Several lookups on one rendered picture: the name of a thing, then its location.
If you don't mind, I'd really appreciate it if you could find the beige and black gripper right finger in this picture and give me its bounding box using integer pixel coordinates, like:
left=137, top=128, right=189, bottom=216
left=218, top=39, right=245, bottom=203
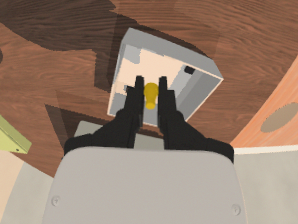
left=157, top=76, right=234, bottom=164

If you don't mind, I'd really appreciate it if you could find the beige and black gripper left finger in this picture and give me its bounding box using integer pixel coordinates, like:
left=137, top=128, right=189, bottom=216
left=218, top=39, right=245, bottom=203
left=64, top=75, right=145, bottom=156

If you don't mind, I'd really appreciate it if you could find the yellow cone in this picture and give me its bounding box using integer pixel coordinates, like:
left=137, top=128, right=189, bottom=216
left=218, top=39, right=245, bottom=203
left=144, top=82, right=158, bottom=109

